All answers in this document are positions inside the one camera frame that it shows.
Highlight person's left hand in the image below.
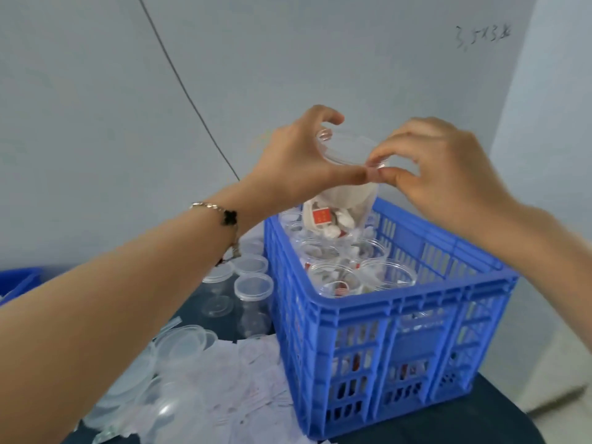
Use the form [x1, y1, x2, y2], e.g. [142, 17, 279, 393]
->
[242, 104, 385, 215]

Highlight person's right hand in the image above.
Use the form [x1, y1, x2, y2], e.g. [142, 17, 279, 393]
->
[367, 117, 521, 241]

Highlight clear plastic jar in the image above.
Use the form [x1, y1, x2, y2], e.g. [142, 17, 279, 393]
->
[300, 127, 387, 241]

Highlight group of lidded jars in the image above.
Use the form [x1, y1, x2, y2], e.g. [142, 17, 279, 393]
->
[199, 236, 277, 340]

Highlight blue slatted crate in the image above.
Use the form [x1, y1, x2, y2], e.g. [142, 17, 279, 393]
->
[263, 197, 519, 440]

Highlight stack of clear lids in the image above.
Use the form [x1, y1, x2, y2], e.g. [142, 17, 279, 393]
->
[152, 323, 220, 368]

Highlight pile of white label papers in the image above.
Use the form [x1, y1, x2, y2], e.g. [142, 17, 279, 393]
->
[92, 332, 320, 444]

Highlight person's left forearm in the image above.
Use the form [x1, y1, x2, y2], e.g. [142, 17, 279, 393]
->
[0, 189, 271, 444]

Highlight blue plastic tray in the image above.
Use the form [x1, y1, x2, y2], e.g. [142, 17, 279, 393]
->
[0, 266, 46, 306]

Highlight thin beaded bracelet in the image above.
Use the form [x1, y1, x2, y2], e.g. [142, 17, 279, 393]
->
[189, 200, 242, 266]

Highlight black cable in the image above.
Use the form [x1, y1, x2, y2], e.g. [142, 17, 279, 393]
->
[137, 0, 242, 181]

